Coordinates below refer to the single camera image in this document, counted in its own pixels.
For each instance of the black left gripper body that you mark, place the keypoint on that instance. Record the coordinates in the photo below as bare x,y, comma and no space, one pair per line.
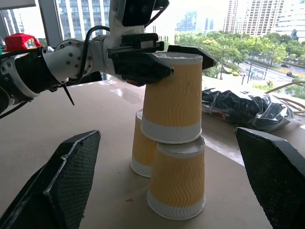
133,45

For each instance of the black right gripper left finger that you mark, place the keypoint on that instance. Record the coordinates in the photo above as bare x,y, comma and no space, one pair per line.
64,181

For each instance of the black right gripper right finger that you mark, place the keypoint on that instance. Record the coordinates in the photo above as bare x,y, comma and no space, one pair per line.
278,181

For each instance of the black zip tie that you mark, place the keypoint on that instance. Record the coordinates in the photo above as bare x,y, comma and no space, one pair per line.
69,96

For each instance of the yellow ribbed paper cup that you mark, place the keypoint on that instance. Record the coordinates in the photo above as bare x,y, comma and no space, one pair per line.
174,105
177,176
141,152

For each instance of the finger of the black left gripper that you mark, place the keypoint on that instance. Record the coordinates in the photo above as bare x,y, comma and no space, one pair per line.
140,68
195,53

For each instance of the red cloth object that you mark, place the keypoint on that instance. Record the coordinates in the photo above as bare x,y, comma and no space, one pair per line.
17,41

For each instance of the clear bag of black parts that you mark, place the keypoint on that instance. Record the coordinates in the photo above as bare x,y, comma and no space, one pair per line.
243,107

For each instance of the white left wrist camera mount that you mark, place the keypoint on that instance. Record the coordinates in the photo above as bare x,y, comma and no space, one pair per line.
116,21

